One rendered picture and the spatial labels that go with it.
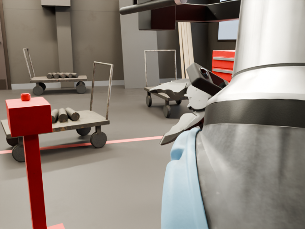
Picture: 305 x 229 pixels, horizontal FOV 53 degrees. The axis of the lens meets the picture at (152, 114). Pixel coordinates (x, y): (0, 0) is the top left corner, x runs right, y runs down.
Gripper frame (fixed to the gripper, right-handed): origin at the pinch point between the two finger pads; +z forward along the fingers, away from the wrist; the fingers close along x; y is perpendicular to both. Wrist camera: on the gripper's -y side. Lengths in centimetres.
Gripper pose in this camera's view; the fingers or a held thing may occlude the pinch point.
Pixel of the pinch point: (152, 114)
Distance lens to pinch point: 66.8
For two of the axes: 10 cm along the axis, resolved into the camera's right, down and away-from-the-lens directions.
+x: -1.5, -7.8, 6.1
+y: 3.5, 5.3, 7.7
